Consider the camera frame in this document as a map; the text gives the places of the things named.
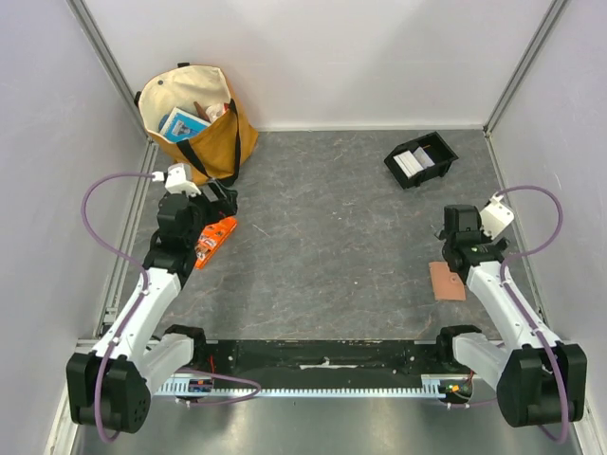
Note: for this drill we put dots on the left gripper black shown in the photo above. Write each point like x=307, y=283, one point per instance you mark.
x=224, y=205

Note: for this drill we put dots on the orange product box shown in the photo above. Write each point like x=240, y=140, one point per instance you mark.
x=211, y=239

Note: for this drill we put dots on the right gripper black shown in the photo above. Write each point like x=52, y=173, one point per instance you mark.
x=446, y=235

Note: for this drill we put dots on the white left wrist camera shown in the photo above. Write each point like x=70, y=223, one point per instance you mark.
x=179, y=180

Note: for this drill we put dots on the slotted cable duct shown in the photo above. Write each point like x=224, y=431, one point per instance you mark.
x=189, y=386

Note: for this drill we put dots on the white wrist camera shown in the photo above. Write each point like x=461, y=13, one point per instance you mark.
x=179, y=180
x=495, y=216

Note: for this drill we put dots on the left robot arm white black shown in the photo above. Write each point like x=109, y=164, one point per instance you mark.
x=111, y=387

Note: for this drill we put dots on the brown leather card holder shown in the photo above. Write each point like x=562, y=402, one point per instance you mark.
x=446, y=285

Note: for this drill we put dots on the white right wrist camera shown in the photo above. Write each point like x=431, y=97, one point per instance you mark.
x=495, y=216

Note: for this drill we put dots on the white card stack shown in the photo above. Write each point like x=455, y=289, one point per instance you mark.
x=407, y=162

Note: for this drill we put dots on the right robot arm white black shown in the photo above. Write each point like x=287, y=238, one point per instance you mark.
x=538, y=378

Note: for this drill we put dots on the black plastic bin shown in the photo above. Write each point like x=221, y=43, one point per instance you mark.
x=431, y=151

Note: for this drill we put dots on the blue white book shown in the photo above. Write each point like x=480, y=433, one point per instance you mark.
x=180, y=125

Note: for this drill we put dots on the mustard canvas tote bag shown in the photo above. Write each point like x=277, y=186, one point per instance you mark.
x=221, y=148

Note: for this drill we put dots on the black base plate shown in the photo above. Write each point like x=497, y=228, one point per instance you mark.
x=325, y=364

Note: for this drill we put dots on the brown item in bag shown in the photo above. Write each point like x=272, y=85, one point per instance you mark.
x=200, y=111

